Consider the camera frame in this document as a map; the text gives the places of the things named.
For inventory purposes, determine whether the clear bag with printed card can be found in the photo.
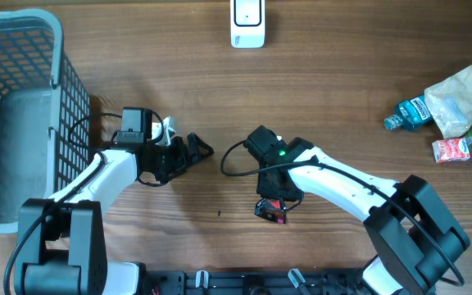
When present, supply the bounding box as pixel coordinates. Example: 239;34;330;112
254;198;287;224

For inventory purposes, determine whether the blue mouthwash bottle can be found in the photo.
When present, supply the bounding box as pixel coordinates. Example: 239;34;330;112
383;94;433;131

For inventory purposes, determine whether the small red packet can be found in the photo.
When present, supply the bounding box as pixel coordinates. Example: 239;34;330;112
432;138;470;163

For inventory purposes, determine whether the white box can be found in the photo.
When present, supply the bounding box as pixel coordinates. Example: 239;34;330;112
424;65;472;138

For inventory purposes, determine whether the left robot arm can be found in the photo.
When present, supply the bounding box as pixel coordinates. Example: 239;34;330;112
2;107;214;294

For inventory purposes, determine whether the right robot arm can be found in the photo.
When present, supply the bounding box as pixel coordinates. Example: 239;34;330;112
243;125;470;294

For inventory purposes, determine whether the white barcode scanner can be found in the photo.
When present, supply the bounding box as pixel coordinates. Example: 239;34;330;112
229;0;266;49

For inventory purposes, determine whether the grey plastic mesh basket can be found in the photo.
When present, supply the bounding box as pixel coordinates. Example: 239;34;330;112
0;9;91;234

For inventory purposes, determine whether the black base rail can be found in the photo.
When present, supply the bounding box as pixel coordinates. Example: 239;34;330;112
140;269;374;295

